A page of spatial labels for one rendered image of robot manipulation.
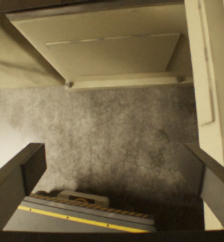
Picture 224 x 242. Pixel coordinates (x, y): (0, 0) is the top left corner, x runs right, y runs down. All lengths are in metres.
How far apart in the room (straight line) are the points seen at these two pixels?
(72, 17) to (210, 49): 0.42
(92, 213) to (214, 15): 0.71
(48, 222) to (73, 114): 0.60
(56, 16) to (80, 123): 0.63
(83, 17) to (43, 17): 0.13
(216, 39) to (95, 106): 0.80
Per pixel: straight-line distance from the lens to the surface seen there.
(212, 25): 0.43
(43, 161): 0.17
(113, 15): 0.62
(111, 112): 1.06
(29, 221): 0.87
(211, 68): 0.39
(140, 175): 1.04
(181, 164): 0.17
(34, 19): 0.68
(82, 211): 0.77
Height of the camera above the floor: 1.03
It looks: 79 degrees down
